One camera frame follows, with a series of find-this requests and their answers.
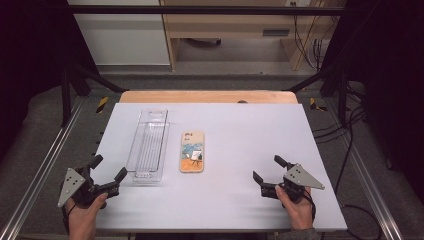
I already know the person's right hand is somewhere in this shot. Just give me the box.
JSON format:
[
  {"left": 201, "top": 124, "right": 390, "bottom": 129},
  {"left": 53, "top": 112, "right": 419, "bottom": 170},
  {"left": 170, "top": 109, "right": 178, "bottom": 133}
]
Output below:
[{"left": 274, "top": 184, "right": 316, "bottom": 232}]

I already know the clear plastic packaging box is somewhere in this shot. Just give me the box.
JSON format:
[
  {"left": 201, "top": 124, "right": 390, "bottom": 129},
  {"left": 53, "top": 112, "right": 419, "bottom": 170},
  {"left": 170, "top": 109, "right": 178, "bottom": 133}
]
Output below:
[{"left": 125, "top": 108, "right": 171, "bottom": 183}]

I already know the wooden table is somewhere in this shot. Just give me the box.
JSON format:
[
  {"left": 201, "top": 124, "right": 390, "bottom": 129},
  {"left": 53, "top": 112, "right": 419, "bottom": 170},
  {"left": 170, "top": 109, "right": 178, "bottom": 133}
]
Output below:
[{"left": 119, "top": 89, "right": 299, "bottom": 104}]

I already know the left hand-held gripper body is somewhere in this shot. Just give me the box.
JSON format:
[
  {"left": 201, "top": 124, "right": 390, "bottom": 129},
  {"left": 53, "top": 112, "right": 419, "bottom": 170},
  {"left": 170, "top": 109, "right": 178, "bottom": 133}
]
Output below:
[{"left": 58, "top": 164, "right": 121, "bottom": 209}]

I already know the black floor cable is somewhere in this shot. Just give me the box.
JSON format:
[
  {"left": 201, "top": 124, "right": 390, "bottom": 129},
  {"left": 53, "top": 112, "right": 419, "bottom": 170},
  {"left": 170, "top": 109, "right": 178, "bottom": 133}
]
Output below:
[{"left": 313, "top": 83, "right": 385, "bottom": 240}]

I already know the painted orange phone case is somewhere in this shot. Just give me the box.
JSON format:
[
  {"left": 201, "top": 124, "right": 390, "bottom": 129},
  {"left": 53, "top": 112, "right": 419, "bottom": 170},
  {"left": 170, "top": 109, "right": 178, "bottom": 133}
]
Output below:
[{"left": 179, "top": 130, "right": 205, "bottom": 174}]

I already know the white cabinet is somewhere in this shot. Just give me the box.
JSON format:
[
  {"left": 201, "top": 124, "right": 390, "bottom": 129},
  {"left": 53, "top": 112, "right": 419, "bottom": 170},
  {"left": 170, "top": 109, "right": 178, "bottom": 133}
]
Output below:
[{"left": 67, "top": 0, "right": 172, "bottom": 66}]

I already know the black right wrist strap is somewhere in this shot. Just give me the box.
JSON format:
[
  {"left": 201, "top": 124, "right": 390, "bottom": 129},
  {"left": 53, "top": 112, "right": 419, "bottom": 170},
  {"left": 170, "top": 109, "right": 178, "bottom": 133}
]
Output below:
[{"left": 301, "top": 189, "right": 317, "bottom": 223}]

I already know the person's left hand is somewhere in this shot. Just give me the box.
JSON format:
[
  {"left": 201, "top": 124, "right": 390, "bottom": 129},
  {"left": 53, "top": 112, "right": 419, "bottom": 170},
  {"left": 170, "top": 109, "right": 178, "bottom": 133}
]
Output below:
[{"left": 64, "top": 192, "right": 109, "bottom": 240}]

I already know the light wooden desk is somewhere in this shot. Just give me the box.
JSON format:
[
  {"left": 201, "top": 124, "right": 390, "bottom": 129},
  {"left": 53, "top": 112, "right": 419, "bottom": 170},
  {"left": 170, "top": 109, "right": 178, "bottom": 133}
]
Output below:
[{"left": 159, "top": 0, "right": 338, "bottom": 72}]

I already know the bundle of hanging cables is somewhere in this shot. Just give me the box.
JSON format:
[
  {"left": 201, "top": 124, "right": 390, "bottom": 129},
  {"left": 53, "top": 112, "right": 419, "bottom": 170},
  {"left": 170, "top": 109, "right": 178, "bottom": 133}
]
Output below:
[{"left": 290, "top": 1, "right": 336, "bottom": 72}]

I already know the aluminium rail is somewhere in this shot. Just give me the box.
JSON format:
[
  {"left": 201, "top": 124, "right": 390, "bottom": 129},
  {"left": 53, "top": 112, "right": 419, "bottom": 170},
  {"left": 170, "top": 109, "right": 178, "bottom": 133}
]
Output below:
[
  {"left": 324, "top": 98, "right": 405, "bottom": 240},
  {"left": 0, "top": 98, "right": 85, "bottom": 240}
]

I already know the black left wrist strap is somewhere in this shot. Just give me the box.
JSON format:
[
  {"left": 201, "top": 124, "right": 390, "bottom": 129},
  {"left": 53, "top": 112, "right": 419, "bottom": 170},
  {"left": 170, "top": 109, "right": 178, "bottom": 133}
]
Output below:
[{"left": 61, "top": 203, "right": 78, "bottom": 234}]

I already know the black horizontal frame bar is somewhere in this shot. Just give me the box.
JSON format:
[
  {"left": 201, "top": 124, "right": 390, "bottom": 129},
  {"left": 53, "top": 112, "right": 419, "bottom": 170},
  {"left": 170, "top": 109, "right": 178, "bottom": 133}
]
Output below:
[{"left": 66, "top": 4, "right": 348, "bottom": 16}]

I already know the black metal stand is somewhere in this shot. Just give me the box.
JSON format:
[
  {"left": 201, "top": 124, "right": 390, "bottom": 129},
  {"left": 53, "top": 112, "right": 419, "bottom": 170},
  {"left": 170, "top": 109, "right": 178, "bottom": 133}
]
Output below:
[
  {"left": 59, "top": 62, "right": 128, "bottom": 128},
  {"left": 282, "top": 64, "right": 351, "bottom": 127}
]

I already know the white table board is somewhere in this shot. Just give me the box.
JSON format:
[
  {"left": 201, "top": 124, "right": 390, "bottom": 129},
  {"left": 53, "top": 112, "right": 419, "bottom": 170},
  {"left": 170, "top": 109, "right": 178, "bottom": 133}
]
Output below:
[{"left": 89, "top": 102, "right": 348, "bottom": 233}]

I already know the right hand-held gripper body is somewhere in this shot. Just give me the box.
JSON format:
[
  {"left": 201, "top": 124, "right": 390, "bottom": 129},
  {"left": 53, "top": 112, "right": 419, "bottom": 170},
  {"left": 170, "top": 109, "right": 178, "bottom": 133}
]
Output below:
[{"left": 260, "top": 162, "right": 326, "bottom": 204}]

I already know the black wrist strap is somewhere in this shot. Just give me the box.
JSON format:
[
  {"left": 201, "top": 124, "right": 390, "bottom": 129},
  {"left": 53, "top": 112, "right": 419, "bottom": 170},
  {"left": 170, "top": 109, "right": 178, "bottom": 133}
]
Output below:
[
  {"left": 61, "top": 203, "right": 78, "bottom": 234},
  {"left": 301, "top": 189, "right": 317, "bottom": 223}
]

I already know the black curtain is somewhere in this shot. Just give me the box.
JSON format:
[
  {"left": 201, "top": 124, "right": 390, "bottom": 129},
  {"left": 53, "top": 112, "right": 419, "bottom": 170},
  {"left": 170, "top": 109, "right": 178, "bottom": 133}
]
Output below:
[
  {"left": 0, "top": 0, "right": 98, "bottom": 163},
  {"left": 319, "top": 0, "right": 424, "bottom": 201}
]

